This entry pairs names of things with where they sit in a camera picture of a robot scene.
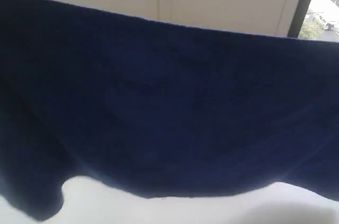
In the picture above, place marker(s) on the blue microfiber towel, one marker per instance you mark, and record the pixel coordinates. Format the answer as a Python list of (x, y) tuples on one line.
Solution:
[(157, 109)]

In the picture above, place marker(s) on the dark window frame post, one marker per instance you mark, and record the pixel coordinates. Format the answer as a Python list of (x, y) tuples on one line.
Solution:
[(298, 18)]

